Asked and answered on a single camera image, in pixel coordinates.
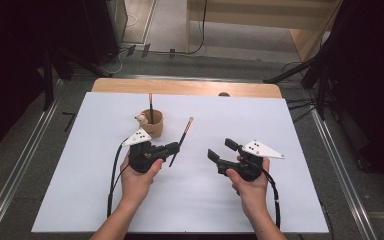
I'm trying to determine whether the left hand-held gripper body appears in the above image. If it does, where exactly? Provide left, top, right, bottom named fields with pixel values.
left=122, top=128, right=168, bottom=174

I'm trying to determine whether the white table mat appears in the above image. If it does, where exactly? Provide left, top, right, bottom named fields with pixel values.
left=30, top=91, right=330, bottom=234

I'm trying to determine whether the white floor cable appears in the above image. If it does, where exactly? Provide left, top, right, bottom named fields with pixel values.
left=99, top=49, right=132, bottom=76

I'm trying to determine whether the wooden table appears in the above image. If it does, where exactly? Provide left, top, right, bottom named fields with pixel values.
left=90, top=77, right=283, bottom=99

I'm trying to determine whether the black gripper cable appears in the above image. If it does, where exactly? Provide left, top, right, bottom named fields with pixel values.
left=106, top=138, right=131, bottom=219
left=261, top=168, right=282, bottom=230

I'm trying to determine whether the wooden post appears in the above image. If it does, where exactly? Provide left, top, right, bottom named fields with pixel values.
left=185, top=0, right=193, bottom=54

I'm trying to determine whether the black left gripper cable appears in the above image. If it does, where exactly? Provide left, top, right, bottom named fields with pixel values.
left=106, top=138, right=131, bottom=219

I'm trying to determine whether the tan bear ceramic pot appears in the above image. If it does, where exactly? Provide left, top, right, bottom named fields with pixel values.
left=134, top=108, right=164, bottom=138

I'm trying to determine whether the person's left hand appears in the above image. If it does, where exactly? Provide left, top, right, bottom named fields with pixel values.
left=119, top=154, right=164, bottom=208

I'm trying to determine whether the black tripod stand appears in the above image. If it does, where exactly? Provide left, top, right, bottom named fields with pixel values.
left=263, top=49, right=336, bottom=122
left=41, top=46, right=114, bottom=112

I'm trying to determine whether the aluminium floor rail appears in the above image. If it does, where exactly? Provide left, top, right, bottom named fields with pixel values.
left=0, top=79, right=64, bottom=240
left=308, top=99, right=378, bottom=240

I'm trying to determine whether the black cabinet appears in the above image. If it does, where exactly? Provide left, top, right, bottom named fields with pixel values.
left=83, top=0, right=128, bottom=66

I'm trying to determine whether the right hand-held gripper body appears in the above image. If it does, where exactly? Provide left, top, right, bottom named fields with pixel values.
left=217, top=139, right=286, bottom=183

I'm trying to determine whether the black power cable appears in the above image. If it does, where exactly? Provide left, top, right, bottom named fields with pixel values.
left=179, top=0, right=209, bottom=56

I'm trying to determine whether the dark curtain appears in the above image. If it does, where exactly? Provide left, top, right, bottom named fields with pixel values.
left=0, top=0, right=53, bottom=161
left=326, top=0, right=384, bottom=194

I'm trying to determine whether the person's right hand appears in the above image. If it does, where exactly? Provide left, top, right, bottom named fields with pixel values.
left=225, top=156, right=272, bottom=218

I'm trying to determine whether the beige wooden panel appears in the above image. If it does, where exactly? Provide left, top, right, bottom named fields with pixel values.
left=189, top=0, right=343, bottom=63

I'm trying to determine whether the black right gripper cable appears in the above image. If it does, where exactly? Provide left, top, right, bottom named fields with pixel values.
left=261, top=168, right=282, bottom=230

